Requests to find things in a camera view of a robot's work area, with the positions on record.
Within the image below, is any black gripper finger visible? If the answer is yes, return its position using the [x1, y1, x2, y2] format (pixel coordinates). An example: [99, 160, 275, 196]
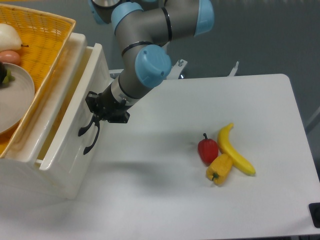
[85, 91, 100, 114]
[90, 114, 101, 126]

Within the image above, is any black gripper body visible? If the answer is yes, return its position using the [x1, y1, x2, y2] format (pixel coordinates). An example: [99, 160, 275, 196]
[97, 85, 130, 124]

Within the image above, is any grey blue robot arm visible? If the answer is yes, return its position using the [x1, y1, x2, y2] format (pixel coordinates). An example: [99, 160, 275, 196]
[85, 0, 215, 126]

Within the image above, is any white drawer cabinet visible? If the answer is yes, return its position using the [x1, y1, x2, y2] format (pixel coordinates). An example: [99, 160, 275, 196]
[0, 32, 88, 201]

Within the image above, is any grey plate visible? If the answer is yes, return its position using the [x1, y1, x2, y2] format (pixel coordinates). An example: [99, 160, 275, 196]
[0, 63, 35, 134]

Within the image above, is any yellow woven basket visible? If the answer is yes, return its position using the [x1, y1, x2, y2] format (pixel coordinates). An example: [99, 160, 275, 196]
[0, 3, 76, 158]

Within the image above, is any dark eggplant with green stem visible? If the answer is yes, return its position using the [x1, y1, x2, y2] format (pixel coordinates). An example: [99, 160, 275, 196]
[0, 62, 16, 87]

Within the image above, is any pink sausage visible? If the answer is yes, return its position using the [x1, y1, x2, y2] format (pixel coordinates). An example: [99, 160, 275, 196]
[0, 50, 21, 65]

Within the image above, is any white pear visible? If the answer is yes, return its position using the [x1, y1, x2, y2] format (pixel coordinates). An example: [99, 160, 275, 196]
[0, 23, 29, 52]

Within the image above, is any red bell pepper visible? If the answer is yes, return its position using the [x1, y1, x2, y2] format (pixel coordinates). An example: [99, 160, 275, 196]
[197, 133, 219, 165]

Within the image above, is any yellow banana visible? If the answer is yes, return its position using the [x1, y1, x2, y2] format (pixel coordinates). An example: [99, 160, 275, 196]
[217, 123, 256, 176]

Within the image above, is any yellow bell pepper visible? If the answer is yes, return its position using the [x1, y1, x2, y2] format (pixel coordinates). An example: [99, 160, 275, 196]
[206, 153, 233, 186]

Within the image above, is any black object at table edge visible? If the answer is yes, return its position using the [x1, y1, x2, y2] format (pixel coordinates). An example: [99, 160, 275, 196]
[308, 202, 320, 229]

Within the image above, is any black lower drawer handle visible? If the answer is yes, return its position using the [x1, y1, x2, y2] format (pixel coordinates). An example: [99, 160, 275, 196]
[78, 121, 101, 155]

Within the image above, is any white metal bracket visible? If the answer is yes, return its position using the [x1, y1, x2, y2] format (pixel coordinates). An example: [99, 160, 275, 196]
[228, 61, 240, 77]

